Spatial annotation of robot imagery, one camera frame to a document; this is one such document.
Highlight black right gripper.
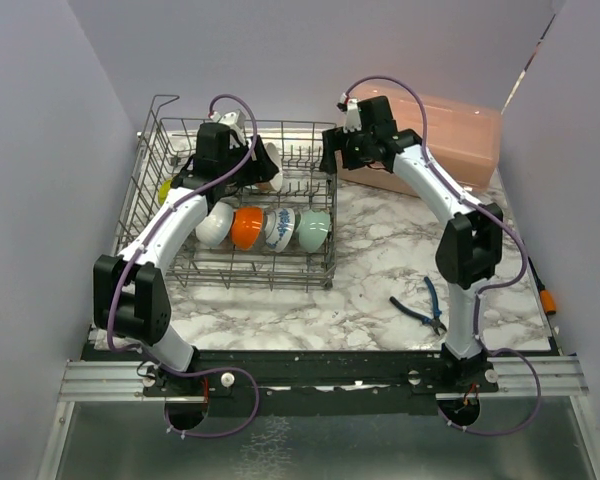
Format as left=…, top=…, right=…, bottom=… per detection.
left=318, top=125, right=373, bottom=175

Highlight beige patterned bowl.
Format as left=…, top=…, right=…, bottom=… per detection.
left=256, top=142, right=284, bottom=193

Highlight blue floral bowl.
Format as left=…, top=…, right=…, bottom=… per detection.
left=265, top=207, right=296, bottom=253

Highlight white round bowl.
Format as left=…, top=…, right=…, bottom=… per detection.
left=230, top=206, right=264, bottom=250

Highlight celadon green bowl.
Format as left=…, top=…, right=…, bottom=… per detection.
left=296, top=210, right=331, bottom=253

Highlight grey bowl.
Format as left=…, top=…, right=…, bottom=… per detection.
left=195, top=202, right=234, bottom=247

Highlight yellow-green bowl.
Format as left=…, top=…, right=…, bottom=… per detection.
left=157, top=179, right=172, bottom=205

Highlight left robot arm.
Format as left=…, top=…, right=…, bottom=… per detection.
left=93, top=122, right=279, bottom=395

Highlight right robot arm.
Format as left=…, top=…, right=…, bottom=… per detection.
left=320, top=94, right=503, bottom=391

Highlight orange-tipped screwdriver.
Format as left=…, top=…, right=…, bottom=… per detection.
left=528, top=258, right=557, bottom=317

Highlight grey wire dish rack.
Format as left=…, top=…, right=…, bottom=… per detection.
left=113, top=94, right=337, bottom=290

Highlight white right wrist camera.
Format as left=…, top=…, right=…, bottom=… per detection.
left=337, top=94, right=362, bottom=133

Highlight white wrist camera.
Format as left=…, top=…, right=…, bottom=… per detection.
left=208, top=109, right=248, bottom=149
left=337, top=94, right=362, bottom=133

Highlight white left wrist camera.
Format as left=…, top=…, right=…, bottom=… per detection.
left=208, top=109, right=248, bottom=149

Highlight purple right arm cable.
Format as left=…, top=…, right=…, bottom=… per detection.
left=344, top=75, right=544, bottom=436

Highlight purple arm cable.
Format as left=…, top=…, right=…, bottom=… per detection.
left=104, top=93, right=261, bottom=440
left=344, top=75, right=544, bottom=436

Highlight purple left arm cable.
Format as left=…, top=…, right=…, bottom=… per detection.
left=104, top=93, right=261, bottom=440

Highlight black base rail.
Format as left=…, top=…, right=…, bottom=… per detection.
left=79, top=347, right=501, bottom=416

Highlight blue-handled pliers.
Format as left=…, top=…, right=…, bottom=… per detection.
left=389, top=275, right=449, bottom=335

